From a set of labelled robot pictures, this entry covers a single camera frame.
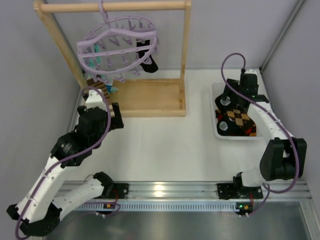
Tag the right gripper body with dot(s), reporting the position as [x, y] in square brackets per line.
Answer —
[230, 88]

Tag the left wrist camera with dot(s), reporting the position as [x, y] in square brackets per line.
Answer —
[95, 100]

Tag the black sock grey blue marks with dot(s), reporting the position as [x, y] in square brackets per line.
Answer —
[228, 100]

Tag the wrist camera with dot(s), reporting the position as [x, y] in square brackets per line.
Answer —
[251, 71]
[95, 100]

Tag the wooden hanger rack frame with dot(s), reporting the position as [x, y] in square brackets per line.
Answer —
[164, 97]

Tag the brown argyle sock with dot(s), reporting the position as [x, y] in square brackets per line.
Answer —
[246, 127]

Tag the brown cream striped sock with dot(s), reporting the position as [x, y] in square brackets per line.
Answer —
[101, 91]

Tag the aluminium mounting rail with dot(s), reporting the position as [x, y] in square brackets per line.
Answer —
[207, 196]

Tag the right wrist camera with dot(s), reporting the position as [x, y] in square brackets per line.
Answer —
[251, 71]

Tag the purple round clip hanger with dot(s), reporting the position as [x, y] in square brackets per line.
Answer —
[114, 41]

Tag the black sock white stripes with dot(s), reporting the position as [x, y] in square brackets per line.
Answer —
[226, 128]

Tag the teal patterned sock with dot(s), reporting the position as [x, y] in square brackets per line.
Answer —
[95, 63]

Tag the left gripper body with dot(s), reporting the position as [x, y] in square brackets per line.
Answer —
[116, 116]

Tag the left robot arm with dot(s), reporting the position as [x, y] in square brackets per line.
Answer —
[41, 211]

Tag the white plastic basket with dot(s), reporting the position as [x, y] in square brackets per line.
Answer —
[215, 90]

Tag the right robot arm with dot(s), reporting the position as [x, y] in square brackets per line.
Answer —
[284, 155]

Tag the thin black sock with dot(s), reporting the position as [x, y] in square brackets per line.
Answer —
[148, 65]

